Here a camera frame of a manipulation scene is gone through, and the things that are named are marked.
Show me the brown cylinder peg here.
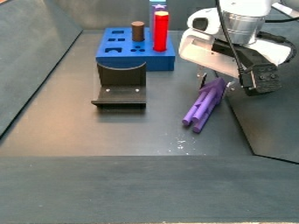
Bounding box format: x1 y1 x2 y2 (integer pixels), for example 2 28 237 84
131 21 146 42

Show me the red hexagonal prism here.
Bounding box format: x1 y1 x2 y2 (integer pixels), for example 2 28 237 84
154 11 170 52

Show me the black curved fixture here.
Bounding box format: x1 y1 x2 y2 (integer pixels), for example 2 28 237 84
91 63 146 109

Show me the purple three prong object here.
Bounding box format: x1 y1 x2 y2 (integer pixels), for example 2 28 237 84
182 78 227 133

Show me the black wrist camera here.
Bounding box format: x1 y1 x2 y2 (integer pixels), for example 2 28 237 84
211 40 282 96

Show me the blue insertion board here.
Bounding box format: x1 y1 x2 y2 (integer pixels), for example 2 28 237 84
97 27 175 72

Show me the light blue tall block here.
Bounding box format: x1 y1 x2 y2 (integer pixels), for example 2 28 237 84
150 0 167 5

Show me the black cable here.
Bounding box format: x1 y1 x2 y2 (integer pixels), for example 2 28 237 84
214 0 299 86

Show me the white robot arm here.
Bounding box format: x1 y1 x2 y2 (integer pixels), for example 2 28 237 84
179 0 297 95

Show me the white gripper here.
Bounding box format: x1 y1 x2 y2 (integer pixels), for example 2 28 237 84
179 7 293 91

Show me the purple star prism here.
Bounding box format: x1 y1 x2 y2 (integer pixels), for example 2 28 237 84
150 4 169 38

